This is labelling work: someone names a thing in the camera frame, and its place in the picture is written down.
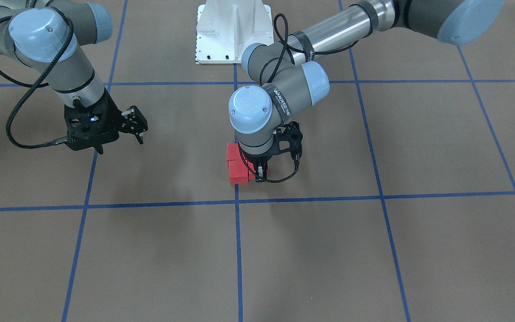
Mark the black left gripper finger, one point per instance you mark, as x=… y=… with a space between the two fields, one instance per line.
x=261 y=170
x=296 y=157

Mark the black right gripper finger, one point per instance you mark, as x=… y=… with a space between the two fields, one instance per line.
x=139 y=135
x=99 y=148

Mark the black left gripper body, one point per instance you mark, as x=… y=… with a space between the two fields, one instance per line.
x=255 y=157

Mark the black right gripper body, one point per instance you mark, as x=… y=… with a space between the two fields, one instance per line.
x=114 y=116

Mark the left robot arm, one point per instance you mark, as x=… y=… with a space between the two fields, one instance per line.
x=289 y=75

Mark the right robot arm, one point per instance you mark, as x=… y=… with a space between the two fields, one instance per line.
x=48 y=35

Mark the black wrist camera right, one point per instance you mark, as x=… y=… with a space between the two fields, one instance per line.
x=134 y=122

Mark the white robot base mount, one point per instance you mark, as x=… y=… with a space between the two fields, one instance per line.
x=225 y=28

